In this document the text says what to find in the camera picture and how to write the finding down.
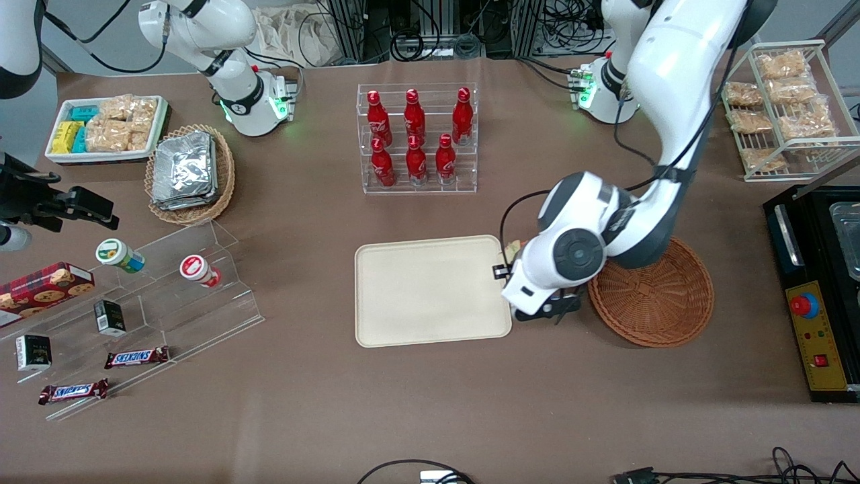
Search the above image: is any round brown wicker basket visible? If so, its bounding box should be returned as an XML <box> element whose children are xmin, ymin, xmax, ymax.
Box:
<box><xmin>588</xmin><ymin>235</ymin><xmax>715</xmax><ymax>348</ymax></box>

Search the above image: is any brown snickers bar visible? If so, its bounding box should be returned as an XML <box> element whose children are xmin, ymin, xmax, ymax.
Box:
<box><xmin>38</xmin><ymin>378</ymin><xmax>110</xmax><ymax>405</ymax></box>
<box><xmin>104</xmin><ymin>346</ymin><xmax>171</xmax><ymax>370</ymax></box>

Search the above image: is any grey power strip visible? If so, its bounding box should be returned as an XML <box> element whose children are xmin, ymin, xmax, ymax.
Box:
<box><xmin>393</xmin><ymin>34</ymin><xmax>464</xmax><ymax>60</ymax></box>

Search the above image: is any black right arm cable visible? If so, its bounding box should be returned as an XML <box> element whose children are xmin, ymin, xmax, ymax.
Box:
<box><xmin>40</xmin><ymin>0</ymin><xmax>169</xmax><ymax>75</ymax></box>

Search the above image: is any beige rectangular tray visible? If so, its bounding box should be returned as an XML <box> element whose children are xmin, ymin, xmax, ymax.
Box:
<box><xmin>354</xmin><ymin>235</ymin><xmax>513</xmax><ymax>348</ymax></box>

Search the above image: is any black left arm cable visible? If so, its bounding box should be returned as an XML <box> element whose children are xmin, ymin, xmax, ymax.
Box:
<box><xmin>499</xmin><ymin>40</ymin><xmax>740</xmax><ymax>270</ymax></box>

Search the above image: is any black looped table cable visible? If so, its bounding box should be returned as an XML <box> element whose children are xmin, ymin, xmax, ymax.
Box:
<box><xmin>356</xmin><ymin>459</ymin><xmax>474</xmax><ymax>484</ymax></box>

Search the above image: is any black tangled cable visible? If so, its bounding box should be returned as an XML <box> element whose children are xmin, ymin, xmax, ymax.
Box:
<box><xmin>655</xmin><ymin>447</ymin><xmax>860</xmax><ymax>484</ymax></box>

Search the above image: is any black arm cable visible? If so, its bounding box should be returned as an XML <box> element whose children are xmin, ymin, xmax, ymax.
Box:
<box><xmin>499</xmin><ymin>40</ymin><xmax>740</xmax><ymax>270</ymax></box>
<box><xmin>40</xmin><ymin>0</ymin><xmax>169</xmax><ymax>75</ymax></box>

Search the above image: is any red plaid cookie box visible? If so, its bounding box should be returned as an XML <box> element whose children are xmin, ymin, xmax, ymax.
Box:
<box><xmin>0</xmin><ymin>261</ymin><xmax>95</xmax><ymax>329</ymax></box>

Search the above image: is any oval tan wicker basket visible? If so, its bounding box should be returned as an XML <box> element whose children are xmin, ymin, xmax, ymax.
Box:
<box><xmin>144</xmin><ymin>124</ymin><xmax>236</xmax><ymax>225</ymax></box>

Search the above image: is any aluminium frame post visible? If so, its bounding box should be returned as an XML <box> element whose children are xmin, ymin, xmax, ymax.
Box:
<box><xmin>326</xmin><ymin>0</ymin><xmax>367</xmax><ymax>61</ymax></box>
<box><xmin>511</xmin><ymin>0</ymin><xmax>546</xmax><ymax>58</ymax></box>

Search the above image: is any clear acrylic bottle rack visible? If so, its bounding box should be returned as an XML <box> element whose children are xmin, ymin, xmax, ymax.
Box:
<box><xmin>357</xmin><ymin>83</ymin><xmax>478</xmax><ymax>196</ymax></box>

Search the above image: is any clear fried snack packet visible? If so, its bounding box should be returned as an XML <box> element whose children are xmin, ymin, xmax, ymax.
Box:
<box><xmin>757</xmin><ymin>50</ymin><xmax>809</xmax><ymax>80</ymax></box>
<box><xmin>766</xmin><ymin>77</ymin><xmax>818</xmax><ymax>104</ymax></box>
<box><xmin>741</xmin><ymin>147</ymin><xmax>788</xmax><ymax>172</ymax></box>
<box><xmin>726</xmin><ymin>82</ymin><xmax>763</xmax><ymax>107</ymax></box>
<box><xmin>729</xmin><ymin>109</ymin><xmax>773</xmax><ymax>134</ymax></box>
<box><xmin>778</xmin><ymin>101</ymin><xmax>836</xmax><ymax>142</ymax></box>

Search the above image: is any clear plastic container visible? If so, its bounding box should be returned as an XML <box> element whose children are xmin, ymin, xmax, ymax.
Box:
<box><xmin>830</xmin><ymin>202</ymin><xmax>860</xmax><ymax>280</ymax></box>

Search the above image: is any small black white box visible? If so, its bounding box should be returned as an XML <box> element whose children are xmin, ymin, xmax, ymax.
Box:
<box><xmin>15</xmin><ymin>334</ymin><xmax>52</xmax><ymax>372</ymax></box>

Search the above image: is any silver metal handle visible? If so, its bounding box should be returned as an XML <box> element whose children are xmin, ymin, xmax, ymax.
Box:
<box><xmin>775</xmin><ymin>204</ymin><xmax>805</xmax><ymax>268</ymax></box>

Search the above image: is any white wire rack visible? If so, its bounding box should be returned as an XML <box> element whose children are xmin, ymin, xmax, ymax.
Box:
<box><xmin>722</xmin><ymin>39</ymin><xmax>860</xmax><ymax>182</ymax></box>

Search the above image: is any clear acrylic stepped stand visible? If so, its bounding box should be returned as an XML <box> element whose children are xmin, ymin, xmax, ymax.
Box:
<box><xmin>0</xmin><ymin>218</ymin><xmax>265</xmax><ymax>422</ymax></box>

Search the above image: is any beige cloth bag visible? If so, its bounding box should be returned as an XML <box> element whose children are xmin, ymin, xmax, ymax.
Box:
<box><xmin>252</xmin><ymin>5</ymin><xmax>337</xmax><ymax>67</ymax></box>

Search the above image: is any silver foil packet stack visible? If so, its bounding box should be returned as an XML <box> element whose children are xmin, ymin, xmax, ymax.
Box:
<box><xmin>152</xmin><ymin>131</ymin><xmax>219</xmax><ymax>211</ymax></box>

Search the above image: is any white rectangular snack tray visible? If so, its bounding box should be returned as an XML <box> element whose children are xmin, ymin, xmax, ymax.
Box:
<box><xmin>44</xmin><ymin>95</ymin><xmax>169</xmax><ymax>165</ymax></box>

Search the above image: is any black yellow control box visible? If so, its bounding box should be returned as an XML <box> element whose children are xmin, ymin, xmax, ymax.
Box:
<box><xmin>763</xmin><ymin>185</ymin><xmax>860</xmax><ymax>404</ymax></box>

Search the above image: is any green lid drink cup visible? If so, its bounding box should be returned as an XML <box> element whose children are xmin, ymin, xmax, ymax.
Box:
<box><xmin>95</xmin><ymin>238</ymin><xmax>146</xmax><ymax>274</ymax></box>

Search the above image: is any red cola bottle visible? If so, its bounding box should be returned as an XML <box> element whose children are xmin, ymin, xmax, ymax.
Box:
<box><xmin>435</xmin><ymin>133</ymin><xmax>457</xmax><ymax>185</ymax></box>
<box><xmin>406</xmin><ymin>134</ymin><xmax>428</xmax><ymax>186</ymax></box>
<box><xmin>451</xmin><ymin>87</ymin><xmax>473</xmax><ymax>146</ymax></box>
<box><xmin>366</xmin><ymin>91</ymin><xmax>392</xmax><ymax>145</ymax></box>
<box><xmin>404</xmin><ymin>88</ymin><xmax>426</xmax><ymax>142</ymax></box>
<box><xmin>371</xmin><ymin>138</ymin><xmax>396</xmax><ymax>188</ymax></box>

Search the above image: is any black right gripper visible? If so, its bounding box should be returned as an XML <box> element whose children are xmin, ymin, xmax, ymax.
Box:
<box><xmin>0</xmin><ymin>153</ymin><xmax>120</xmax><ymax>231</ymax></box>

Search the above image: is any red lid drink cup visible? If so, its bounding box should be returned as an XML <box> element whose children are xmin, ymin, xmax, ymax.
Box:
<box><xmin>179</xmin><ymin>254</ymin><xmax>222</xmax><ymax>288</ymax></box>

